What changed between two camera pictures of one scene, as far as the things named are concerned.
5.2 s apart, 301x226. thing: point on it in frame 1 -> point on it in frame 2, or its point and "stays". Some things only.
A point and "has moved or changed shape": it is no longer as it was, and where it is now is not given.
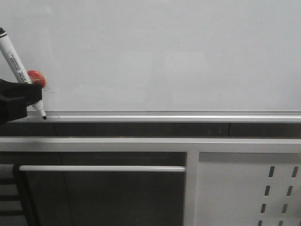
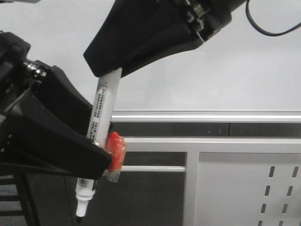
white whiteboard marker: x=19 y=71 has moved or changed shape
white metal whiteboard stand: x=229 y=181 stays
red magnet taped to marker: x=37 y=78 -> x=116 y=145
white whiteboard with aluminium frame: x=162 y=60 stays
